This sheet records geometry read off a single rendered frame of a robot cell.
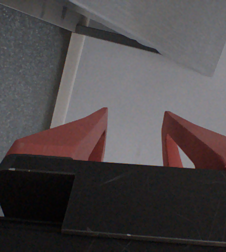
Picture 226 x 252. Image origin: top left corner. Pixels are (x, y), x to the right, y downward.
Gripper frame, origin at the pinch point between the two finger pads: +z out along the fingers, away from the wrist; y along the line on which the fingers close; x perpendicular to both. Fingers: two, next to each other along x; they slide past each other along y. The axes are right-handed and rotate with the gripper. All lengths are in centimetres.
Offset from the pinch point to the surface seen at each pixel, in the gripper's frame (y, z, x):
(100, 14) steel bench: 4.2, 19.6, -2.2
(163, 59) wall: -15, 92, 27
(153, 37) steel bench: -3.7, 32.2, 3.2
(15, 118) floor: 53, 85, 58
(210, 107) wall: -34, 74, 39
